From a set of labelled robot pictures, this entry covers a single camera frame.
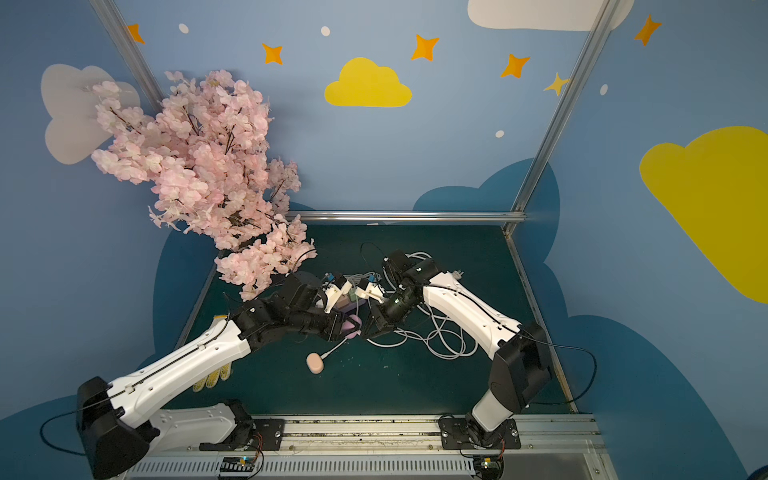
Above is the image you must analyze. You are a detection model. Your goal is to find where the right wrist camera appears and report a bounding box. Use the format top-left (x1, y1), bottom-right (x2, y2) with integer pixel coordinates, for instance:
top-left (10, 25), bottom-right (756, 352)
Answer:
top-left (354, 277), bottom-right (386, 304)

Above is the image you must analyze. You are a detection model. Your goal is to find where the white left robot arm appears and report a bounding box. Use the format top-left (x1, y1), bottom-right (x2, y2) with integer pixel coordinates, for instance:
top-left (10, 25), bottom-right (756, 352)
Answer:
top-left (76, 272), bottom-right (360, 479)

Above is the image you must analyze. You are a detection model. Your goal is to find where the aluminium frame post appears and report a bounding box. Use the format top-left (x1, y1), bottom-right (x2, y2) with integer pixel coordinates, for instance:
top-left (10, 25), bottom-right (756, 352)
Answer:
top-left (89, 0), bottom-right (164, 113)
top-left (503, 0), bottom-right (624, 240)

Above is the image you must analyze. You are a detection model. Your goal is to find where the yellow work glove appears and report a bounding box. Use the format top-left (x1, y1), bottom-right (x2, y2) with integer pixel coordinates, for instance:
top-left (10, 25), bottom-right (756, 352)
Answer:
top-left (192, 363), bottom-right (232, 393)

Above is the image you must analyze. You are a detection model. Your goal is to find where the left aluminium frame post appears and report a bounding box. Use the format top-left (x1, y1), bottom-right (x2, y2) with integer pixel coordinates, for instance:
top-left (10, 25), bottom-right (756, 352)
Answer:
top-left (89, 0), bottom-right (164, 113)

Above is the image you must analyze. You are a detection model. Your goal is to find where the purple earbud case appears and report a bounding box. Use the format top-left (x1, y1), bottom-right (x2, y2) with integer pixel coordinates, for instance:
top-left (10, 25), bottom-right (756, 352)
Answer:
top-left (341, 315), bottom-right (362, 339)

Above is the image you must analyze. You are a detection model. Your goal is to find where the aluminium back frame rail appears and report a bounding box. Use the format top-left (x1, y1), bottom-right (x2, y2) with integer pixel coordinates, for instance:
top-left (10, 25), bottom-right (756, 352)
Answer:
top-left (286, 210), bottom-right (526, 224)

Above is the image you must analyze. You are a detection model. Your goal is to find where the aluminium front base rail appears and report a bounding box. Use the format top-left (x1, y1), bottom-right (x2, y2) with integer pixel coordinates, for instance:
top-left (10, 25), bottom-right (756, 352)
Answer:
top-left (121, 414), bottom-right (618, 479)

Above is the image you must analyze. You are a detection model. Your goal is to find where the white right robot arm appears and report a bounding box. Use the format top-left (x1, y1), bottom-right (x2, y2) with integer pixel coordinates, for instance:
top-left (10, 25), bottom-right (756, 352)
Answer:
top-left (356, 251), bottom-right (554, 448)

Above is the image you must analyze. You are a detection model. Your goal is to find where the pink artificial blossom tree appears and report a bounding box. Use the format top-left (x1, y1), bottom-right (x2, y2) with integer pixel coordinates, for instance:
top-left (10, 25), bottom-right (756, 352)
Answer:
top-left (91, 70), bottom-right (316, 300)

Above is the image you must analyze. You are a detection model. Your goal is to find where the purple power strip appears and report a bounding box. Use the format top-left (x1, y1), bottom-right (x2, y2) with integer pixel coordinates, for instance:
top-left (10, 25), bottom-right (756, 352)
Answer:
top-left (334, 297), bottom-right (357, 312)

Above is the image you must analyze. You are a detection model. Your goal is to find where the right aluminium frame post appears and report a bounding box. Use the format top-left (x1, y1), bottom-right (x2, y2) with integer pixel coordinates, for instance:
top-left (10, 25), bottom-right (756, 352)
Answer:
top-left (503, 0), bottom-right (624, 240)

